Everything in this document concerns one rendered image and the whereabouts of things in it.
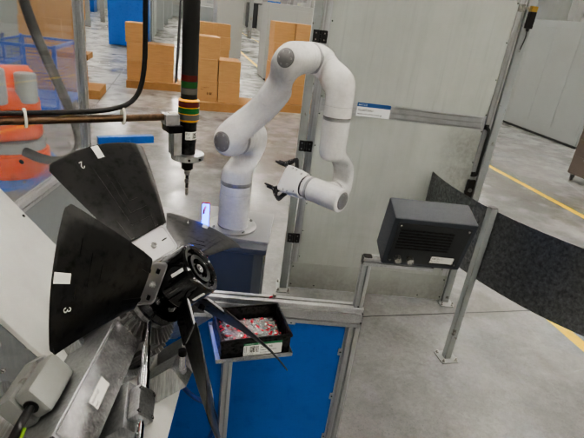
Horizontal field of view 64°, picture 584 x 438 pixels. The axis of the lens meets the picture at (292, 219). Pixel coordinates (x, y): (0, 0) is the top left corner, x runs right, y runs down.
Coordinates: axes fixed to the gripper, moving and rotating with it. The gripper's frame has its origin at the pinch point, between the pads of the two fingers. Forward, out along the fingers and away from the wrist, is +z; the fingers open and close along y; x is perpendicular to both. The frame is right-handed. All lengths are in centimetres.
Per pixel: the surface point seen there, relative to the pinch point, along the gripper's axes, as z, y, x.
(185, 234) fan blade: -19, -29, 46
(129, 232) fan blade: -27, -32, 70
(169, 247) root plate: -32, -31, 62
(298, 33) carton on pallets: 480, 317, -486
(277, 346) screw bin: -40, -49, 12
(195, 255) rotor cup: -38, -30, 59
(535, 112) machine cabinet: 138, 439, -887
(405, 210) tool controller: -53, 4, 1
